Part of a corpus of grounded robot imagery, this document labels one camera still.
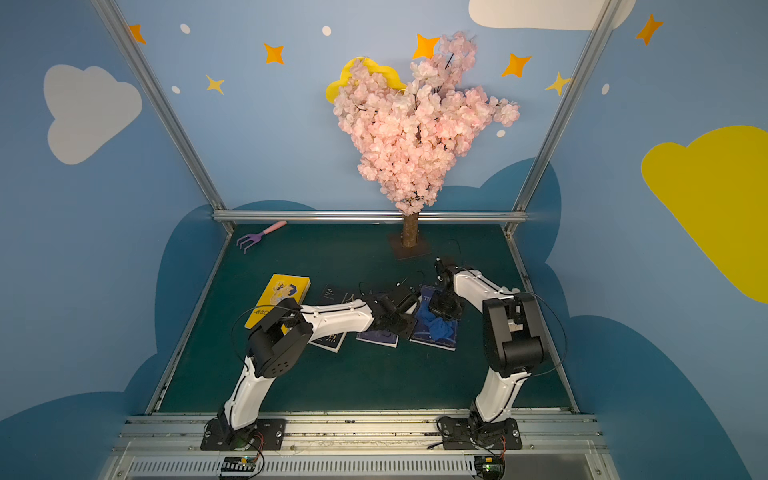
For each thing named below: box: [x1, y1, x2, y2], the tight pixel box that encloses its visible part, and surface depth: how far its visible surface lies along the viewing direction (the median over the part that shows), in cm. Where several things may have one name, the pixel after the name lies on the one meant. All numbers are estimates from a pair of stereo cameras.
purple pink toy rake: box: [236, 220, 288, 255], surface depth 121 cm
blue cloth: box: [416, 300, 457, 340], surface depth 91 cm
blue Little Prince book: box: [409, 285, 458, 351], surface depth 92 cm
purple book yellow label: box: [356, 331, 399, 348], surface depth 92 cm
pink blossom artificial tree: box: [333, 32, 520, 247], surface depth 73 cm
